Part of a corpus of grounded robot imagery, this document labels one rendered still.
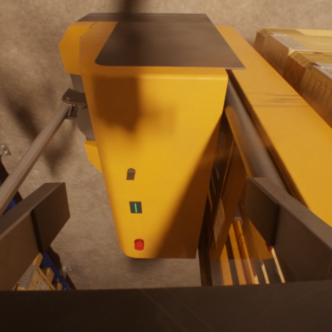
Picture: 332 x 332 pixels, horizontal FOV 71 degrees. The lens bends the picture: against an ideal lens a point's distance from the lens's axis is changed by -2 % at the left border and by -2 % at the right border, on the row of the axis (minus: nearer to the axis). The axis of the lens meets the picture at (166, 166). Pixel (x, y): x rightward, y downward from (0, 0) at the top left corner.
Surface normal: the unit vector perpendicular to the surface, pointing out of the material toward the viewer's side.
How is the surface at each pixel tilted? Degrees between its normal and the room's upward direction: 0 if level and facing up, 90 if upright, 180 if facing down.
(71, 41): 22
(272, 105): 90
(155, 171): 0
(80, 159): 0
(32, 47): 0
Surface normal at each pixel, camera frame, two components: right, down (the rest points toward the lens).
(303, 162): 0.01, -0.76
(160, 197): -0.01, 0.65
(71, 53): -0.38, 0.60
